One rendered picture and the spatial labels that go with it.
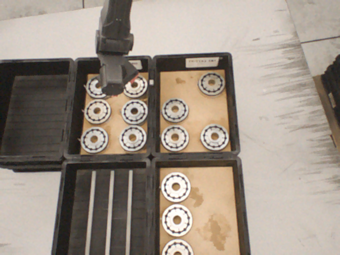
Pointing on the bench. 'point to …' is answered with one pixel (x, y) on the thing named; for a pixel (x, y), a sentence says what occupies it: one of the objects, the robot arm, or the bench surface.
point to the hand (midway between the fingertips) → (123, 87)
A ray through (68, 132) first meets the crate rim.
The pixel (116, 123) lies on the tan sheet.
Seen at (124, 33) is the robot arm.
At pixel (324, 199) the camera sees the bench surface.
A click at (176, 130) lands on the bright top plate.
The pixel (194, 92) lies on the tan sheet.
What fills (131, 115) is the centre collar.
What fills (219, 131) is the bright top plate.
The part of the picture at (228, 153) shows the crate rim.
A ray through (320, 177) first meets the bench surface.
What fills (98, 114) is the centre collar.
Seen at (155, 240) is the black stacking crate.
